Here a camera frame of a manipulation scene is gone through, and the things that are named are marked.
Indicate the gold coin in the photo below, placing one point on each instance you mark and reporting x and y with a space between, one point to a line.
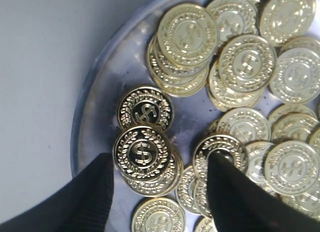
145 105
142 153
225 145

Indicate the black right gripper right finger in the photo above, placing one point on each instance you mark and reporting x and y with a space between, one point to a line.
239 205

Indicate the round steel plate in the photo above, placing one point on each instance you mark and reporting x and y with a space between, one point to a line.
245 68

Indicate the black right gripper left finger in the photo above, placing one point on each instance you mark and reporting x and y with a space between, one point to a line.
83 205

